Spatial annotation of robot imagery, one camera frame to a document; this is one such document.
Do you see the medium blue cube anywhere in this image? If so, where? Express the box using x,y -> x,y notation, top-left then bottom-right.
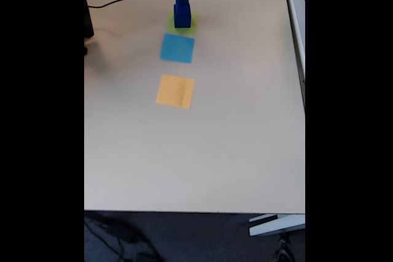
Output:
175,0 -> 190,18

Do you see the large blue cube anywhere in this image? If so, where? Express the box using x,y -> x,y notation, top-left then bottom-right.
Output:
173,4 -> 192,29

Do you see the green paper square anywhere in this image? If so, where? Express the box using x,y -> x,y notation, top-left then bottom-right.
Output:
165,9 -> 199,36

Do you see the light blue paper square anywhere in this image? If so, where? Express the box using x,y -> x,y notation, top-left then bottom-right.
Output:
159,33 -> 196,64

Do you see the orange paper square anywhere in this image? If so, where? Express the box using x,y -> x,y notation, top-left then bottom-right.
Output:
155,74 -> 197,110

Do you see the black stand leg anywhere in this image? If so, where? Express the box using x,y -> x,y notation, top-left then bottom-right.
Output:
274,233 -> 295,262

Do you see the black floor cable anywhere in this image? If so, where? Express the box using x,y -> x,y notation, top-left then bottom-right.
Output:
84,214 -> 160,262

